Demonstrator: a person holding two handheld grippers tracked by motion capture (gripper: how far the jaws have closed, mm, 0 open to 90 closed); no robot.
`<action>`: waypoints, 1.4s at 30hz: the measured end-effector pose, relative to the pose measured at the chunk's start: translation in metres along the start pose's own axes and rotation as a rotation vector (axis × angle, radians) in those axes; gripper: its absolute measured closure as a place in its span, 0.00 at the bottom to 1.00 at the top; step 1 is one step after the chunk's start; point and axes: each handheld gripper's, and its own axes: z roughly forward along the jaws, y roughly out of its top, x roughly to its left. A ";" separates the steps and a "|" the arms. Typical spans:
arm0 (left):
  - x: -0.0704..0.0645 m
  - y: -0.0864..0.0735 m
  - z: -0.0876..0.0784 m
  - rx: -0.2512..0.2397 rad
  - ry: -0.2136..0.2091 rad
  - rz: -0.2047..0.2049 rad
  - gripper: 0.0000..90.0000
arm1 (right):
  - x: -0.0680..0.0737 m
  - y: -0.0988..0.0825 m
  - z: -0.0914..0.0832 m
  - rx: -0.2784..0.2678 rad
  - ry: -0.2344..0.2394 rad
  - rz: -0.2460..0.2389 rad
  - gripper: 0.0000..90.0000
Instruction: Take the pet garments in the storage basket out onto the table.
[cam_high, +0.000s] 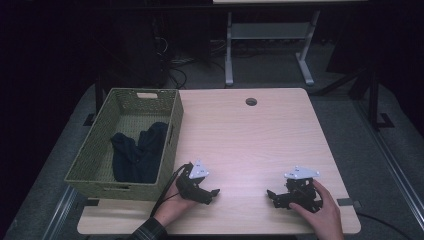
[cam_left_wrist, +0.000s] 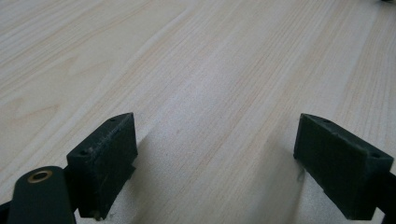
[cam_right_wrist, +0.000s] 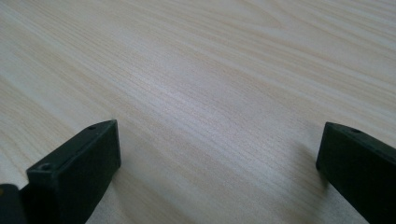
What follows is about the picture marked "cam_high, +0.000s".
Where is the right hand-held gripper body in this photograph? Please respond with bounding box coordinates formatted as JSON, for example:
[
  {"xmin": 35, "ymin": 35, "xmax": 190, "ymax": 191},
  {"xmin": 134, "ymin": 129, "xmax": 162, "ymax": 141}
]
[{"xmin": 283, "ymin": 165, "xmax": 324, "ymax": 214}]

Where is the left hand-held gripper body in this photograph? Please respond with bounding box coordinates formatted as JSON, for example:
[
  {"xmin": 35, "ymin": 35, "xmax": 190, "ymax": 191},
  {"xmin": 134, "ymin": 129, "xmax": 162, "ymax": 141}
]
[{"xmin": 175, "ymin": 159, "xmax": 211, "ymax": 202}]

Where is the dark blue cloth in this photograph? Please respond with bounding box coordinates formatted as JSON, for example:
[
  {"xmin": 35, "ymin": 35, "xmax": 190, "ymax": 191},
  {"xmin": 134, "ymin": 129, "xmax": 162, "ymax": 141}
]
[{"xmin": 110, "ymin": 121, "xmax": 170, "ymax": 185}]

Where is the green woven basket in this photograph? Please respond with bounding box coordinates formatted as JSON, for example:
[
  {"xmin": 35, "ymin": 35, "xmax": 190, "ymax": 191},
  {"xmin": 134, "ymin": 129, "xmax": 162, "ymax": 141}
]
[{"xmin": 64, "ymin": 87, "xmax": 185, "ymax": 202}]

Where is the person's left hand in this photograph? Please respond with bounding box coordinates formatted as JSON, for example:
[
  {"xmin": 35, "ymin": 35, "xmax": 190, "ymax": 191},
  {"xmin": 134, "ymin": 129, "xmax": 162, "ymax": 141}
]
[{"xmin": 152, "ymin": 180, "xmax": 201, "ymax": 228}]

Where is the person's right hand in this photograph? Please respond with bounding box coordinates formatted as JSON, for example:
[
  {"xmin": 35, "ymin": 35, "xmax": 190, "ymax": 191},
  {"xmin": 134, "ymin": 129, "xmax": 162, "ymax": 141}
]
[{"xmin": 288, "ymin": 179, "xmax": 345, "ymax": 240}]

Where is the black metal stand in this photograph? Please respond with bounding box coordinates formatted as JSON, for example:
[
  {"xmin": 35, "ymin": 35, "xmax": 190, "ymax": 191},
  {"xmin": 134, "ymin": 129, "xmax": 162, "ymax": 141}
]
[{"xmin": 312, "ymin": 64, "xmax": 396, "ymax": 132}]

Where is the dark computer tower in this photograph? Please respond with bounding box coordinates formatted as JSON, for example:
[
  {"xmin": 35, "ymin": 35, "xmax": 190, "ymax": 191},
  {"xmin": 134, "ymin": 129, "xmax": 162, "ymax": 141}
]
[{"xmin": 130, "ymin": 14, "xmax": 169, "ymax": 88}]

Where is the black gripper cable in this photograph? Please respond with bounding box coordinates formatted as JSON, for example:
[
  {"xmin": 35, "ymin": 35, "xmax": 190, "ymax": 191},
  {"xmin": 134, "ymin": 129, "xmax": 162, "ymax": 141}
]
[{"xmin": 149, "ymin": 162, "xmax": 192, "ymax": 218}]

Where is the dark table edge bracket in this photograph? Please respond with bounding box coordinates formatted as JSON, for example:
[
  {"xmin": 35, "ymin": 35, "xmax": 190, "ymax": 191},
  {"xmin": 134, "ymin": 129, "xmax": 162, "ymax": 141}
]
[{"xmin": 336, "ymin": 197, "xmax": 363, "ymax": 208}]

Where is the black floor cable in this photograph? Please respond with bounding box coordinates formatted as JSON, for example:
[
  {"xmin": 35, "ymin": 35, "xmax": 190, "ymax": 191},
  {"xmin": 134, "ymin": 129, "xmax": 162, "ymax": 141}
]
[{"xmin": 355, "ymin": 211, "xmax": 416, "ymax": 240}]

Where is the grey metal floor rail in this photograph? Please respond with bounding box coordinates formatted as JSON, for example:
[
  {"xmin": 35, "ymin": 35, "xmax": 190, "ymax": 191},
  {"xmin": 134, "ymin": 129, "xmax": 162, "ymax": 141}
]
[
  {"xmin": 352, "ymin": 98, "xmax": 424, "ymax": 232},
  {"xmin": 41, "ymin": 185, "xmax": 79, "ymax": 240}
]

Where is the tangle of floor cables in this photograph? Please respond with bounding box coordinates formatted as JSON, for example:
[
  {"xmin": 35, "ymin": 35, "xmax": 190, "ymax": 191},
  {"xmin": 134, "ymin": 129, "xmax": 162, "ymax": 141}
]
[{"xmin": 152, "ymin": 35, "xmax": 228, "ymax": 90}]

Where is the white metal table frame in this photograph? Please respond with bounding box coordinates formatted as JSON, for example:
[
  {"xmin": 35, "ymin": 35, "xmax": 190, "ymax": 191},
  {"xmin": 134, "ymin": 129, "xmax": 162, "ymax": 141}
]
[{"xmin": 224, "ymin": 9, "xmax": 322, "ymax": 88}]

